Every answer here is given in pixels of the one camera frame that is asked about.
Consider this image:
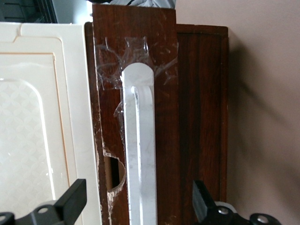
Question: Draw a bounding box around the wooden drawer front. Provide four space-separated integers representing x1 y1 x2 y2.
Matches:
91 4 180 225

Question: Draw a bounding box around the dark wooden board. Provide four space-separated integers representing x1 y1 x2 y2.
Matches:
84 21 229 225

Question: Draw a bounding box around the cream plastic box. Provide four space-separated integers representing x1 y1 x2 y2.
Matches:
0 22 103 225

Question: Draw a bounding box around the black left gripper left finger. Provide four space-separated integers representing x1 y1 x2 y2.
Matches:
14 179 88 225

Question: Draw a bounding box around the clear adhesive tape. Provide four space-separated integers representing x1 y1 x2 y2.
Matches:
94 36 179 141

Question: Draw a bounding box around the white drawer handle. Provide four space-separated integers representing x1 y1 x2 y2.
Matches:
121 62 157 225

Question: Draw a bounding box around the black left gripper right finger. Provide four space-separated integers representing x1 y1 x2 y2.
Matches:
192 180 249 225

